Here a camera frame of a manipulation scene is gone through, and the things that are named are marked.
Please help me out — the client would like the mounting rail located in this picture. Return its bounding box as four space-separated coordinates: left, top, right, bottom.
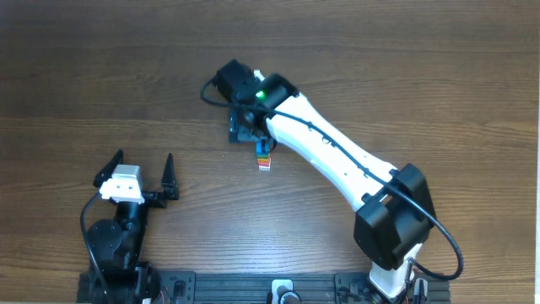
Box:
77 269 452 304

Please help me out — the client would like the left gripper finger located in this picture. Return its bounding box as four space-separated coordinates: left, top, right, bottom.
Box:
92 148 125 188
160 152 181 201

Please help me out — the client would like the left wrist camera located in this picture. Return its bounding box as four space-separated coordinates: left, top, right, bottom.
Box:
99 164 146 205

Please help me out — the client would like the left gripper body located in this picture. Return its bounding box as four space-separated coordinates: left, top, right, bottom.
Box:
141 190 170 209

